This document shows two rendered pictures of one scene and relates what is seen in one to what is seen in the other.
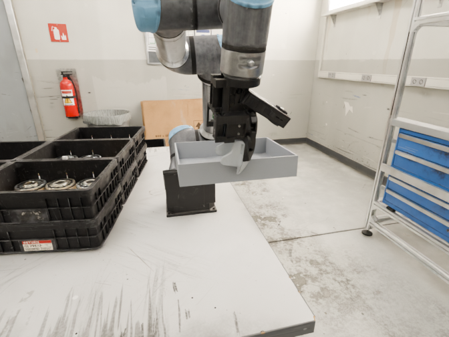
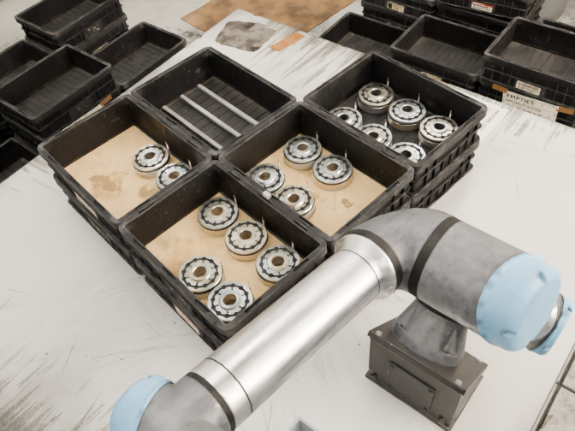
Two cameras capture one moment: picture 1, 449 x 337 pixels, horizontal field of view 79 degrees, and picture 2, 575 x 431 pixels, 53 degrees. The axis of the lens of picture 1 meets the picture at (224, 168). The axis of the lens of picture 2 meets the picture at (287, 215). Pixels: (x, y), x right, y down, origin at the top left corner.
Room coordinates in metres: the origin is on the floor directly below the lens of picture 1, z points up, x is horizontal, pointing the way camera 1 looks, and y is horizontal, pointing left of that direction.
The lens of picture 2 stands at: (0.57, -0.14, 1.94)
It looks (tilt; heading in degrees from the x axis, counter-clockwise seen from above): 50 degrees down; 57
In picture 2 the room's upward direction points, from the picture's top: 7 degrees counter-clockwise
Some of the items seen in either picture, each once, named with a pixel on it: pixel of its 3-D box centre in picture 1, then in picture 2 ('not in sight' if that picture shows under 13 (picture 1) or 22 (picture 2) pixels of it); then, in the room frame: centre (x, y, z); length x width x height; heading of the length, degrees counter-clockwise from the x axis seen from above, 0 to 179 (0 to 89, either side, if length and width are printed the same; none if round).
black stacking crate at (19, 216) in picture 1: (51, 189); (223, 251); (0.88, 0.62, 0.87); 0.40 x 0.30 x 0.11; 95
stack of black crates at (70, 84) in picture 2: not in sight; (71, 121); (0.94, 1.99, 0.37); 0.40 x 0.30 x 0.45; 13
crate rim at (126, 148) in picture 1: (81, 150); (313, 167); (1.18, 0.64, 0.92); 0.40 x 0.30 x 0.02; 95
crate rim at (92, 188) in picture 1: (47, 176); (220, 238); (0.88, 0.62, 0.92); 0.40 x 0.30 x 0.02; 95
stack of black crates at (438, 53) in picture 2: not in sight; (443, 76); (2.32, 1.13, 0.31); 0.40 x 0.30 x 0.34; 103
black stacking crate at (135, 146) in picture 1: (105, 143); (391, 121); (1.48, 0.67, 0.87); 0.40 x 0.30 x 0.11; 95
